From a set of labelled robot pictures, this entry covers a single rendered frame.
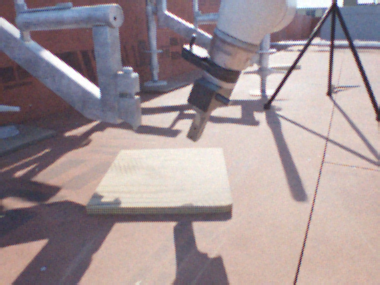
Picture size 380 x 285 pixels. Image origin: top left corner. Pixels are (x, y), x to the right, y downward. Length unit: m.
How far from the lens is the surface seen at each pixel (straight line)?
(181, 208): 0.60
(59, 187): 0.79
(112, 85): 0.72
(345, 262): 0.55
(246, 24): 0.54
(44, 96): 1.53
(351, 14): 6.43
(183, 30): 1.84
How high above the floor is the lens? 0.35
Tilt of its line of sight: 21 degrees down
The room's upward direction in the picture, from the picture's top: 2 degrees counter-clockwise
